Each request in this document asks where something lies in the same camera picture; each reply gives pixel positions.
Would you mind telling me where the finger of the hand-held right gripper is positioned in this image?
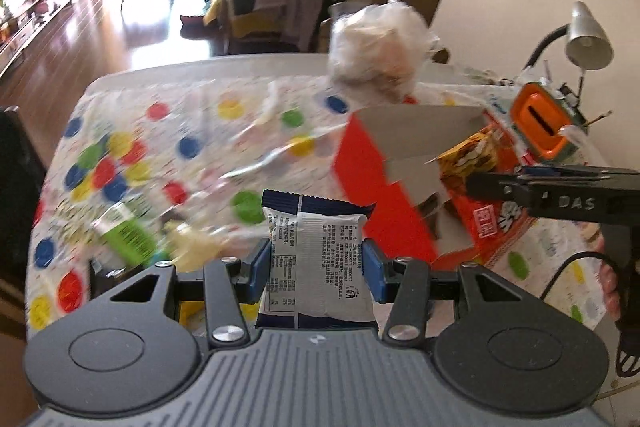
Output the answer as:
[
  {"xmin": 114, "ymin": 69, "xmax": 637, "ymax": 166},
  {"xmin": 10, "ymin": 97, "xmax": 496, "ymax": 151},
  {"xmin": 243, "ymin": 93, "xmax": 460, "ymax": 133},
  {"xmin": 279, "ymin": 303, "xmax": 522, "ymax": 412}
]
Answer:
[{"xmin": 466, "ymin": 171, "xmax": 532, "ymax": 210}]

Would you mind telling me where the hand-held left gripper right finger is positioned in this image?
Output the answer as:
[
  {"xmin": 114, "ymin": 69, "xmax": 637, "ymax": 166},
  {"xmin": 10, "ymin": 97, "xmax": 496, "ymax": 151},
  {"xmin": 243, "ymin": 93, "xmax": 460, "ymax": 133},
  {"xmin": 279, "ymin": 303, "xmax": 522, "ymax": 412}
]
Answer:
[{"xmin": 362, "ymin": 238, "xmax": 527, "ymax": 343}]

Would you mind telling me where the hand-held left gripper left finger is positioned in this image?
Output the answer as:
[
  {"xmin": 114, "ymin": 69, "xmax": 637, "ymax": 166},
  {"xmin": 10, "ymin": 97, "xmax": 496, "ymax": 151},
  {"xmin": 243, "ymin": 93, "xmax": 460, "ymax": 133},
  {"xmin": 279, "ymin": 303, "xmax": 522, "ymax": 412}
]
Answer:
[{"xmin": 107, "ymin": 238, "xmax": 274, "ymax": 349}]

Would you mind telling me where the white navy snack packet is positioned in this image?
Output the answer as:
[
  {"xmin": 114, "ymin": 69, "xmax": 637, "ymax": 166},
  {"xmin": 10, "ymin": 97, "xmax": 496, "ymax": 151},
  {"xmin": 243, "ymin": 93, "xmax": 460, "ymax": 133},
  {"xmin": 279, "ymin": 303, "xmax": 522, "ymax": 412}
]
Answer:
[{"xmin": 255, "ymin": 189, "xmax": 378, "ymax": 329}]

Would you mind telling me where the red cardboard box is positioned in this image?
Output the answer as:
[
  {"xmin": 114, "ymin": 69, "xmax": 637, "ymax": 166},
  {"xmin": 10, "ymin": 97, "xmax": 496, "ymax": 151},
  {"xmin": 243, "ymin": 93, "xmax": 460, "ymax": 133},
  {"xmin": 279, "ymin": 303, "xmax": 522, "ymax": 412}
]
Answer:
[{"xmin": 331, "ymin": 94, "xmax": 538, "ymax": 269}]

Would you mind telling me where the person's right hand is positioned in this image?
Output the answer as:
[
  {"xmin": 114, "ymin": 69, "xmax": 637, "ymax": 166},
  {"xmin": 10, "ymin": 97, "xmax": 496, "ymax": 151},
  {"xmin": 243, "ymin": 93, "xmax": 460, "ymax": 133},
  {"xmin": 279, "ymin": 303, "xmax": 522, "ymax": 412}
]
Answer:
[{"xmin": 596, "ymin": 234, "xmax": 625, "ymax": 324}]

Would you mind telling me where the pale yellow snack packet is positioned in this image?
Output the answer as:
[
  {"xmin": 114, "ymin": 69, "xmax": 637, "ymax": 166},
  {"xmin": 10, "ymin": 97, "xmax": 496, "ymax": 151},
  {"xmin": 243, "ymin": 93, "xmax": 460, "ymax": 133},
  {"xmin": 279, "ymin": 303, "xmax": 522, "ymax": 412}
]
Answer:
[{"xmin": 166, "ymin": 221, "xmax": 227, "ymax": 272}]

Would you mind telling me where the orange green device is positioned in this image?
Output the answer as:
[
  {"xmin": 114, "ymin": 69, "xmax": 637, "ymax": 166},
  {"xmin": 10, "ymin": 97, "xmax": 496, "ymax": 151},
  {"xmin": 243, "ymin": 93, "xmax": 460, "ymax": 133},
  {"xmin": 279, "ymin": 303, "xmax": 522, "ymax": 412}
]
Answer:
[{"xmin": 509, "ymin": 82, "xmax": 577, "ymax": 160}]

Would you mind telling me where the balloon print tablecloth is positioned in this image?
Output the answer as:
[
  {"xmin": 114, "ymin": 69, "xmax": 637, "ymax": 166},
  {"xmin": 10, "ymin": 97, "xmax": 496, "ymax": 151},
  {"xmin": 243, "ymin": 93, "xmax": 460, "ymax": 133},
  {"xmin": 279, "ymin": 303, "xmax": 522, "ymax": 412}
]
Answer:
[{"xmin": 27, "ymin": 72, "xmax": 608, "ymax": 350}]

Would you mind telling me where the green snack packet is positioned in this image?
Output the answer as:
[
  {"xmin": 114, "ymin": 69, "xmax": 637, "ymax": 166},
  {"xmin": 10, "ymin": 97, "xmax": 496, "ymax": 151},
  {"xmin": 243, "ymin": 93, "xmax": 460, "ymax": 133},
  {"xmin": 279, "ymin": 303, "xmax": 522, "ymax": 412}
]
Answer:
[{"xmin": 96, "ymin": 201, "xmax": 157, "ymax": 269}]

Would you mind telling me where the silver desk lamp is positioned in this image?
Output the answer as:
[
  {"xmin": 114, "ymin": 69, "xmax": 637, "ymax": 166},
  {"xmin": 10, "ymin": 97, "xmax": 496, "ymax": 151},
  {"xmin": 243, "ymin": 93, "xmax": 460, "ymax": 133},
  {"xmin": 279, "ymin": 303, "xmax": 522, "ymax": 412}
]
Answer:
[{"xmin": 522, "ymin": 1, "xmax": 615, "ymax": 74}]

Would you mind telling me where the clear plastic bag of bread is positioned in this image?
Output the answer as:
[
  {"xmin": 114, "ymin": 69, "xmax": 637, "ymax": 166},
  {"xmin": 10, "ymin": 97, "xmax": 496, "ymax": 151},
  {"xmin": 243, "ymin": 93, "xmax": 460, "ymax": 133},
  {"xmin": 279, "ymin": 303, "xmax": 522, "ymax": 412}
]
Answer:
[{"xmin": 327, "ymin": 0, "xmax": 441, "ymax": 100}]

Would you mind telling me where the dark chair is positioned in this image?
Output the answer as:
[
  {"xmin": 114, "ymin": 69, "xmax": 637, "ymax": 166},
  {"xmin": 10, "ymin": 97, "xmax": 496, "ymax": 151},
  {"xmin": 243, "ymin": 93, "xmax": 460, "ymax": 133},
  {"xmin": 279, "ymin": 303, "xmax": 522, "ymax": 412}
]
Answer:
[{"xmin": 0, "ymin": 106, "xmax": 49, "ymax": 290}]

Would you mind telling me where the low media cabinet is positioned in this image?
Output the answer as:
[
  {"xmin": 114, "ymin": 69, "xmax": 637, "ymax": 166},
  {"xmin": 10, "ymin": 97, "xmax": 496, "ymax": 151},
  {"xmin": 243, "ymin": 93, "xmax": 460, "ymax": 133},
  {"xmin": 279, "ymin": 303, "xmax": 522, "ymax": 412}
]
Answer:
[{"xmin": 0, "ymin": 0, "xmax": 76, "ymax": 80}]

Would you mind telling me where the black cable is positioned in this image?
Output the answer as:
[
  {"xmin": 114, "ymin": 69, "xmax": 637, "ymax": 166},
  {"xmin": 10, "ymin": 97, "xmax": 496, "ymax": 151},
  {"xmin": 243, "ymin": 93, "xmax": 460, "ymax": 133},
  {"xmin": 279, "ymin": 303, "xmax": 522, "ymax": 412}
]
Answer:
[{"xmin": 541, "ymin": 252, "xmax": 613, "ymax": 300}]

